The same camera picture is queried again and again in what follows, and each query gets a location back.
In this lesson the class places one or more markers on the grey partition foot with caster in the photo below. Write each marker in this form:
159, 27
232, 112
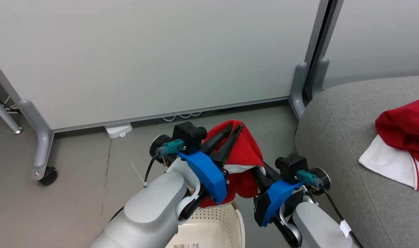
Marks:
40, 137

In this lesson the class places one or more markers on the slim grey table leg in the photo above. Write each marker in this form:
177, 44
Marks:
2, 113

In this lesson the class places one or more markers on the white power strip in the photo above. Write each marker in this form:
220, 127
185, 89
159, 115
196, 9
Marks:
118, 130

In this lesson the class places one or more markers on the white partition panel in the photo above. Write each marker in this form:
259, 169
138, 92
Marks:
378, 34
143, 51

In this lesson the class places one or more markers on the grey fabric sofa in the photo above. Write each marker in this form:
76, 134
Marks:
340, 144

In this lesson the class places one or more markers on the red and white garment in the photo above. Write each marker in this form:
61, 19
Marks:
402, 124

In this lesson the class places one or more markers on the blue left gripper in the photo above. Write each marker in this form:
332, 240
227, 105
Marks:
206, 175

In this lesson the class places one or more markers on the cream perforated laundry basket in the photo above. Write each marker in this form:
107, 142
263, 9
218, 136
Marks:
212, 230

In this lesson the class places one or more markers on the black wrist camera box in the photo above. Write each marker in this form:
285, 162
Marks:
290, 167
190, 136

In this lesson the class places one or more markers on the white zip tie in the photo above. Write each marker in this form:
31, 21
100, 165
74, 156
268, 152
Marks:
137, 174

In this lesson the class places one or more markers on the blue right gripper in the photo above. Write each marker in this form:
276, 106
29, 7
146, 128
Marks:
275, 199

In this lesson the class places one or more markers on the black caster wheel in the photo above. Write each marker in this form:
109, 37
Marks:
50, 177

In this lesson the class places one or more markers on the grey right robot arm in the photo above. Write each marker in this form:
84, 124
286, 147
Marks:
316, 227

